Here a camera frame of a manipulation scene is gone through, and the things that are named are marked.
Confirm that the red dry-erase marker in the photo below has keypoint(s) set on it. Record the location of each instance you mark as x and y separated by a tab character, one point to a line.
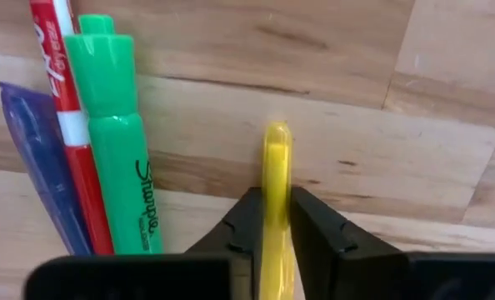
85	187

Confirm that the dark purple slim marker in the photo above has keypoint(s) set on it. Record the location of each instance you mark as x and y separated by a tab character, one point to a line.
43	166

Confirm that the green highlighter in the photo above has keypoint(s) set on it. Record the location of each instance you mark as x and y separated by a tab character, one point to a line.
118	166

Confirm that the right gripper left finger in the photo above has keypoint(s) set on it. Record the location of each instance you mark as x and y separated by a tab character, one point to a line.
243	233

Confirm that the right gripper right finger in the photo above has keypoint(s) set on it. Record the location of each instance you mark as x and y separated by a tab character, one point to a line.
335	258

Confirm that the yellow slim highlighter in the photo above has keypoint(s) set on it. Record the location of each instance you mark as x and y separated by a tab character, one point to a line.
277	175

